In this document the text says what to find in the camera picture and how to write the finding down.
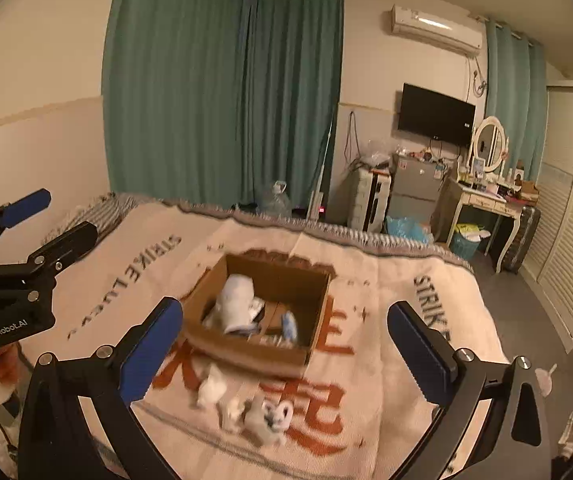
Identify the brown cardboard box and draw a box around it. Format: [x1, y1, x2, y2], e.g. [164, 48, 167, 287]
[181, 254, 331, 378]

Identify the white louvered wardrobe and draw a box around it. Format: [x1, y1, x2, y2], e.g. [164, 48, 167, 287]
[521, 80, 573, 353]

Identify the dark upright suitcase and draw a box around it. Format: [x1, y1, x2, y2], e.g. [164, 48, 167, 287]
[502, 206, 541, 274]

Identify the white sock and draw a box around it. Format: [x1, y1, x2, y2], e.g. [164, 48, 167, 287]
[202, 274, 266, 336]

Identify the clear water jug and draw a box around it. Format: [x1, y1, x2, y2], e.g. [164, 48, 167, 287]
[259, 180, 292, 218]

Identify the small white folded cloth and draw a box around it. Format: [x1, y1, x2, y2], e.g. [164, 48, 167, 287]
[195, 363, 228, 408]

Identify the green curtain right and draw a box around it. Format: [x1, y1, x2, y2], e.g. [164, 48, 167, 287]
[486, 20, 548, 181]

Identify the black wall television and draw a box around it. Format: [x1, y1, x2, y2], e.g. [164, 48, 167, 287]
[398, 84, 476, 148]

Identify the white wall air conditioner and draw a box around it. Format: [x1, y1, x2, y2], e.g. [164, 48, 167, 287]
[391, 6, 483, 58]

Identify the cream woven lettered blanket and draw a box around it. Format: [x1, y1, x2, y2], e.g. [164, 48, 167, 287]
[15, 192, 513, 480]

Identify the grey mini fridge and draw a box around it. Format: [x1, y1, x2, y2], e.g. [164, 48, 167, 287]
[387, 155, 443, 224]

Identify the white suitcase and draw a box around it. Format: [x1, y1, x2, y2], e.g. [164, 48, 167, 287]
[347, 167, 391, 233]

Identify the white pipe-cleaner flower toy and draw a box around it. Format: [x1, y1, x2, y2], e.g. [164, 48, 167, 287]
[243, 396, 294, 448]

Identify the white oval vanity mirror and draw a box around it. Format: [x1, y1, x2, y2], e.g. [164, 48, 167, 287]
[472, 116, 509, 174]

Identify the white dressing table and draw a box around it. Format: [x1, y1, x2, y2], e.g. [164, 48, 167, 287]
[431, 177, 523, 274]

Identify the blue plastic bag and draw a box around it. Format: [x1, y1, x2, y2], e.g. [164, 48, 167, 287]
[385, 216, 434, 244]

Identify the blue tissue pack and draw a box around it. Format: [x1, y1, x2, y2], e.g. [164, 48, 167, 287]
[281, 311, 298, 344]

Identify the teal waste basket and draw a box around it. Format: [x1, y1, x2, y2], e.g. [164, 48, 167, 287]
[449, 223, 491, 261]

